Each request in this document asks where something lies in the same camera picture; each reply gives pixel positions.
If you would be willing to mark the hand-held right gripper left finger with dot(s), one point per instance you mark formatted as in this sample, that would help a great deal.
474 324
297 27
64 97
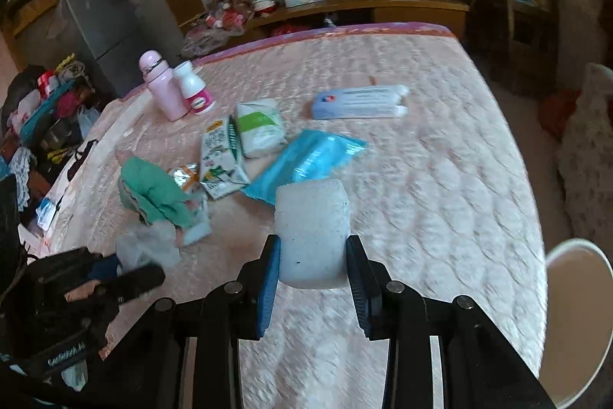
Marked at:
268 289

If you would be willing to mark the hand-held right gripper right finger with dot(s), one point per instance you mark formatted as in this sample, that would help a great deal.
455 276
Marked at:
359 289

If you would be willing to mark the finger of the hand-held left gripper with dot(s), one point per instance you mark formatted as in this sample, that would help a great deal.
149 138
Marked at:
139 279
67 263

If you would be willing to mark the grey plastic bag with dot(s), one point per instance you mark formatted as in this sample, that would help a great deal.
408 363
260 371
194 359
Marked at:
148 246

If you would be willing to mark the white foam block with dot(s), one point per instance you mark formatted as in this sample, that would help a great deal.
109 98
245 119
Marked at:
311 231

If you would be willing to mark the blue white medicine box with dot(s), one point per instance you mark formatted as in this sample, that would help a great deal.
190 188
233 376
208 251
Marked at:
359 102

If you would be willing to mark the white round bin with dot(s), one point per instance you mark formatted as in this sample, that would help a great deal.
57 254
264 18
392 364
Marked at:
574 342

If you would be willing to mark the small light blue box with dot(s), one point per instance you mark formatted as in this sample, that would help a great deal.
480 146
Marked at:
196 234

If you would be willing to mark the green cloth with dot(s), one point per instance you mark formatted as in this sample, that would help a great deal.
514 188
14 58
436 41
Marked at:
153 193

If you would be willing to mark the orange snack wrapper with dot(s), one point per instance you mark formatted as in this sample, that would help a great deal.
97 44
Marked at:
184 176

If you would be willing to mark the blue plastic packet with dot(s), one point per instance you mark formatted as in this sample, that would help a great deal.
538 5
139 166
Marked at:
306 160

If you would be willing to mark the green white milk carton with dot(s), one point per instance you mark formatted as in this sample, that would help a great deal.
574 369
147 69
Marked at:
220 160

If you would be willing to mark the white plastic bag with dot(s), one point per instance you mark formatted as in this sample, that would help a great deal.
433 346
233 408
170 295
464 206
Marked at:
88 121

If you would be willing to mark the white green tissue packet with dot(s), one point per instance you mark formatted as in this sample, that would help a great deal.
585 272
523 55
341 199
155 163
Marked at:
261 128

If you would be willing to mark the pink thermos bottle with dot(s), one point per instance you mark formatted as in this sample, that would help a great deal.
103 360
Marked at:
163 92

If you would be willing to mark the white pill bottle pink label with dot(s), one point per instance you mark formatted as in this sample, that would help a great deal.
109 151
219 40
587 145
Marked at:
194 92

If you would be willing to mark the grey refrigerator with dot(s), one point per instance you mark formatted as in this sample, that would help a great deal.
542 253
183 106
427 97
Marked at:
96 25

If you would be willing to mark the clear plastic bag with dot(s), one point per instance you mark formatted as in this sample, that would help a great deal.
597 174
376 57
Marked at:
206 37

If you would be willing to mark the red cloth bundle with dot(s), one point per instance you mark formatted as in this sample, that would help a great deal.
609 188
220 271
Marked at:
285 29

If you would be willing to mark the red bag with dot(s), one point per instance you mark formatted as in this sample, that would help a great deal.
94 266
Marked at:
555 109

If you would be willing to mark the white lace cloth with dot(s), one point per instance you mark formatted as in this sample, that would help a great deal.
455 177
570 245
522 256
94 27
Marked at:
589 150

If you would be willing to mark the pile of red white packets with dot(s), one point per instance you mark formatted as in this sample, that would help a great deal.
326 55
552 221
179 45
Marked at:
225 18

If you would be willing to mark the red white bowl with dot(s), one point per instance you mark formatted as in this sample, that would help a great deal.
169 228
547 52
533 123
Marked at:
263 1

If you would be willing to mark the wooden cabinet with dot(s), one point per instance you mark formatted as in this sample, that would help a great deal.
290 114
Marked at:
407 4

